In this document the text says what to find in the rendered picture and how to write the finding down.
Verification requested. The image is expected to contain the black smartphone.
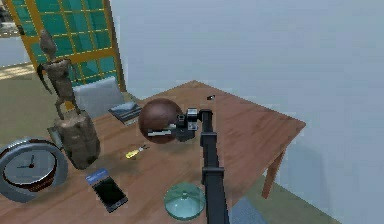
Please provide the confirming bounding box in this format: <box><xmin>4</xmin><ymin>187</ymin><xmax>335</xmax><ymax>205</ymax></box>
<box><xmin>85</xmin><ymin>167</ymin><xmax>129</xmax><ymax>214</ymax></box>

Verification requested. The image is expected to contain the grey chair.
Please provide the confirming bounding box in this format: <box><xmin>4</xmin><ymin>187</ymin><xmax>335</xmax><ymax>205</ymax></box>
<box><xmin>71</xmin><ymin>76</ymin><xmax>126</xmax><ymax>120</ymax></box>

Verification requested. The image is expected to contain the dark blue book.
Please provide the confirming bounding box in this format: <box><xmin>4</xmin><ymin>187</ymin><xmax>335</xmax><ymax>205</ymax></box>
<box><xmin>107</xmin><ymin>101</ymin><xmax>144</xmax><ymax>126</ymax></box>

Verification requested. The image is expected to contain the pale green glass disc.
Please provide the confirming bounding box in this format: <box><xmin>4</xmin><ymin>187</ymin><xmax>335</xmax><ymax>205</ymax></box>
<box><xmin>163</xmin><ymin>181</ymin><xmax>206</xmax><ymax>222</ymax></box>

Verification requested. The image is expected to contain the yellow handled small tool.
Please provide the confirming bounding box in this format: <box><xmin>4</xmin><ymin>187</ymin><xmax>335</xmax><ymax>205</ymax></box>
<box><xmin>125</xmin><ymin>144</ymin><xmax>151</xmax><ymax>160</ymax></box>

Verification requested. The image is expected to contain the brown ball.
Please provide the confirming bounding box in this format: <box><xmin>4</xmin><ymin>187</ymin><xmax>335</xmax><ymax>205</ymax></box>
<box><xmin>137</xmin><ymin>97</ymin><xmax>185</xmax><ymax>145</ymax></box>

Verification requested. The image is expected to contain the brown humanoid statue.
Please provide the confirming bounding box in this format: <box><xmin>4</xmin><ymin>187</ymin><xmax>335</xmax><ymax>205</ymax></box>
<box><xmin>36</xmin><ymin>28</ymin><xmax>102</xmax><ymax>170</ymax></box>

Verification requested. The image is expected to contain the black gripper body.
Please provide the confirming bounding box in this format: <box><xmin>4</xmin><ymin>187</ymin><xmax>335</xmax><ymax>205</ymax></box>
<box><xmin>172</xmin><ymin>113</ymin><xmax>200</xmax><ymax>143</ymax></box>

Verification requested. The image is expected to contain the silver round alarm clock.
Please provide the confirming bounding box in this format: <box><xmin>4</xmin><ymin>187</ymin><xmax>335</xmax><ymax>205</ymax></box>
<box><xmin>0</xmin><ymin>136</ymin><xmax>70</xmax><ymax>204</ymax></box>

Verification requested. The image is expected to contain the brown wooden table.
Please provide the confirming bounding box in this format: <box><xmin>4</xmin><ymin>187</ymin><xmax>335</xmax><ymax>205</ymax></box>
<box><xmin>0</xmin><ymin>79</ymin><xmax>307</xmax><ymax>224</ymax></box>

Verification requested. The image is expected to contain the yellow framed teal window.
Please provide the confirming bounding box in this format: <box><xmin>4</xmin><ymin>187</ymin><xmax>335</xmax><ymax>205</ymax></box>
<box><xmin>3</xmin><ymin>0</ymin><xmax>127</xmax><ymax>93</ymax></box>

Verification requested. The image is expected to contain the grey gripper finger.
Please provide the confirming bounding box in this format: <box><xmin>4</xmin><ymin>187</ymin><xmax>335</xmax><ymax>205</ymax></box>
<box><xmin>146</xmin><ymin>123</ymin><xmax>178</xmax><ymax>138</ymax></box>

